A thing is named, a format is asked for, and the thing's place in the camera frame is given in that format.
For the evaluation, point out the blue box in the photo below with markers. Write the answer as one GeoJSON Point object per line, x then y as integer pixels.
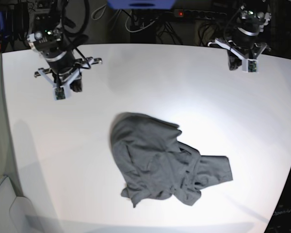
{"type": "Point", "coordinates": [141, 4]}

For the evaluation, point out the dark grey t-shirt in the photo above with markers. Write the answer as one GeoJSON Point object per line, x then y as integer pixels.
{"type": "Point", "coordinates": [155, 165]}

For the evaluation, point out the black power strip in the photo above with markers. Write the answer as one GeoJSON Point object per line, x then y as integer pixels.
{"type": "Point", "coordinates": [197, 14]}

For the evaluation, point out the grey chair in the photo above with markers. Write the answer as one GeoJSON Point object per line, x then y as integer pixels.
{"type": "Point", "coordinates": [17, 214]}

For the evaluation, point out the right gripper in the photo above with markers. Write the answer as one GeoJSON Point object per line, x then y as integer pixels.
{"type": "Point", "coordinates": [64, 66]}

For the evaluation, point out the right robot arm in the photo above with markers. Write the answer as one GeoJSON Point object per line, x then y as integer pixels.
{"type": "Point", "coordinates": [48, 36]}

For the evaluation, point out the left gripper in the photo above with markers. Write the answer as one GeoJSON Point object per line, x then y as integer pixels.
{"type": "Point", "coordinates": [239, 50]}

